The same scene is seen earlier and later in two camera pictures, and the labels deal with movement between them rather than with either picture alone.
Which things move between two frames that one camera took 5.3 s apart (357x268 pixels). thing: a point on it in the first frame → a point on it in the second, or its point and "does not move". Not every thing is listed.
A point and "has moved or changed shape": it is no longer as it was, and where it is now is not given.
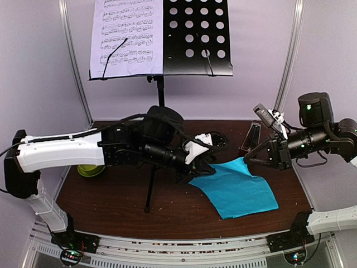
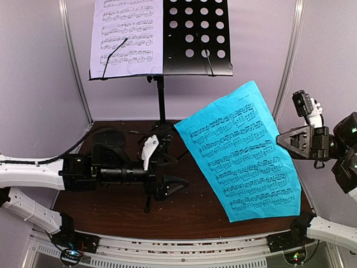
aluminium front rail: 184,250 does not move
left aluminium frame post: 63,6 does not move
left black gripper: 199,166 → 159,191
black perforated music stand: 196,43 does not move
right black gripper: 279,154 → 306,142
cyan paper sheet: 234,191 has moved or changed shape
